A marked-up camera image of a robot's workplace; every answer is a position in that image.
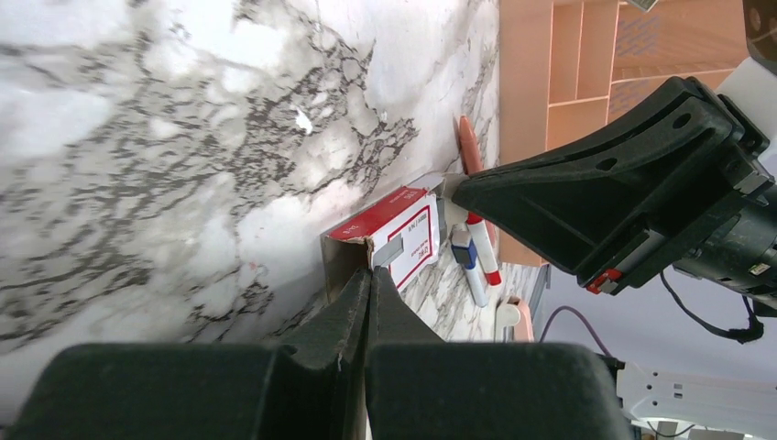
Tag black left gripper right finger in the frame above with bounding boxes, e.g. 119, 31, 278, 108
366, 268, 630, 439

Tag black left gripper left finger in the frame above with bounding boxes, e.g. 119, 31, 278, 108
3, 269, 372, 439

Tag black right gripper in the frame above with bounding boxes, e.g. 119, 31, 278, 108
451, 0, 777, 317

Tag grey staple strips tray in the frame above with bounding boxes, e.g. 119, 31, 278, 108
371, 235, 404, 268

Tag red white staple box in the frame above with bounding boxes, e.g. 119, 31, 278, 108
321, 173, 448, 303

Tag small pink stapler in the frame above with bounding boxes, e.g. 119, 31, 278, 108
494, 297, 534, 343

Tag red capped white marker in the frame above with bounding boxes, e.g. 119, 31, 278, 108
466, 213, 502, 286

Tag salmon pink pen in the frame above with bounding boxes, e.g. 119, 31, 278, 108
457, 115, 484, 175

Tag blue capped white marker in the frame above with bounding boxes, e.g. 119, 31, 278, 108
450, 225, 488, 308

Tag peach plastic file organizer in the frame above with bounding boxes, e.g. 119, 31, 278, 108
498, 0, 750, 269

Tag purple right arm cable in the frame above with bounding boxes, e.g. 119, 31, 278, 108
539, 305, 614, 359

